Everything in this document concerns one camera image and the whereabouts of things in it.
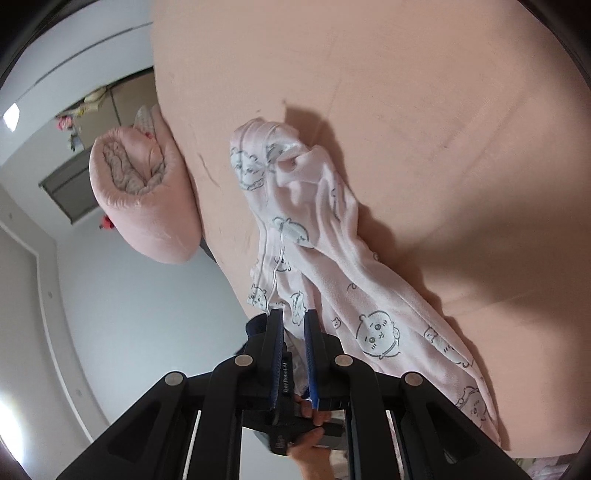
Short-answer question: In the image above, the pink checked pillow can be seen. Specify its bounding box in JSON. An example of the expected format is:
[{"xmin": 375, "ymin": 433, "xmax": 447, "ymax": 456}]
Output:
[{"xmin": 133, "ymin": 105, "xmax": 160, "ymax": 137}]

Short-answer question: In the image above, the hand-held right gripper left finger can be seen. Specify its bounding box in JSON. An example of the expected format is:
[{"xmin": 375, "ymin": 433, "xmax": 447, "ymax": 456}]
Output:
[{"xmin": 55, "ymin": 309, "xmax": 285, "ymax": 480}]

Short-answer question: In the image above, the beige cabinet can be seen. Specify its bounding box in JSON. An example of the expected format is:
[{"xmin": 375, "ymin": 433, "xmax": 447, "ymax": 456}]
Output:
[{"xmin": 69, "ymin": 69, "xmax": 155, "ymax": 153}]

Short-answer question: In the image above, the pink printed pajama top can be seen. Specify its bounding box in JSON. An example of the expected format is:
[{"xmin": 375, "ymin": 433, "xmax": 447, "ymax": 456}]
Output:
[{"xmin": 229, "ymin": 117, "xmax": 509, "ymax": 450}]

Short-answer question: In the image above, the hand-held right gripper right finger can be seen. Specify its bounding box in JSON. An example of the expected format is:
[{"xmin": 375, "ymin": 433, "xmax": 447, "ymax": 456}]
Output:
[{"xmin": 304, "ymin": 311, "xmax": 532, "ymax": 480}]

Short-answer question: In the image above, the person's left hand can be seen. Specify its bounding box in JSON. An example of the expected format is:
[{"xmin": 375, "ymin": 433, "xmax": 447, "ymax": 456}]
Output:
[{"xmin": 287, "ymin": 396, "xmax": 334, "ymax": 467}]

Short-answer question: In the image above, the person's left forearm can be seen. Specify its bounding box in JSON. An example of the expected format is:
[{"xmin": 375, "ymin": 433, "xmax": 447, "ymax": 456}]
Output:
[{"xmin": 295, "ymin": 463, "xmax": 337, "ymax": 480}]

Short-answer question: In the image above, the bed with pink sheet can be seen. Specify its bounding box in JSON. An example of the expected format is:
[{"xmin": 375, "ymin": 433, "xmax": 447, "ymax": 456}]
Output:
[{"xmin": 150, "ymin": 0, "xmax": 591, "ymax": 462}]

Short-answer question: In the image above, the rolled pink quilt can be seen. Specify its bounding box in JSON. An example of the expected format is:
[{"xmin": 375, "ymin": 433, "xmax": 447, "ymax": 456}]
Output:
[{"xmin": 90, "ymin": 108, "xmax": 204, "ymax": 265}]

